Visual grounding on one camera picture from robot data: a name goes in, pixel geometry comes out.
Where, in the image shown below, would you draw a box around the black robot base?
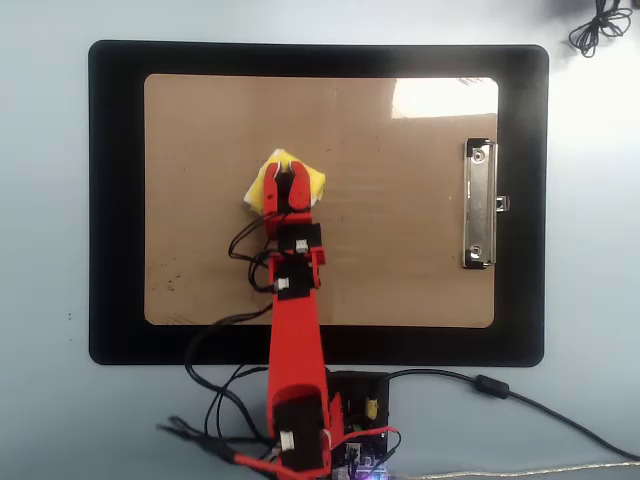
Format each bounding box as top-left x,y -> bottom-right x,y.
325,370 -> 392,480

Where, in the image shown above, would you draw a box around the red wire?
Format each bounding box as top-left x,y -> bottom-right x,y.
232,425 -> 402,475

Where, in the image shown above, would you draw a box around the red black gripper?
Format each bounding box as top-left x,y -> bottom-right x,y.
262,160 -> 324,254

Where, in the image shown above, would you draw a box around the bundled black cable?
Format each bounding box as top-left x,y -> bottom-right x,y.
568,0 -> 634,58

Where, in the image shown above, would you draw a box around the controller circuit board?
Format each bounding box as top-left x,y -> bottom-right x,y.
337,394 -> 392,480

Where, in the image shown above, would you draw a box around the black servo wires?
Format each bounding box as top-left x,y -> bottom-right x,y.
155,214 -> 294,480

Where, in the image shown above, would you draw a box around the black power cable with ferrite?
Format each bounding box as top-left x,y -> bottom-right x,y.
383,368 -> 640,462

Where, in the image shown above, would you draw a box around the silver metal clipboard clip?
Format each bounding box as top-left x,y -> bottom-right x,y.
460,137 -> 512,271

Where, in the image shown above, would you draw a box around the black rectangular mat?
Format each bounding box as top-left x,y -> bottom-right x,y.
87,39 -> 551,368

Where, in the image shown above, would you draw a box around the brown glossy clipboard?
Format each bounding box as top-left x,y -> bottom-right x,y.
143,73 -> 500,330

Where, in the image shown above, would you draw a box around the yellow white sponge with knob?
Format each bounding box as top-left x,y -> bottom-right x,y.
242,146 -> 329,215

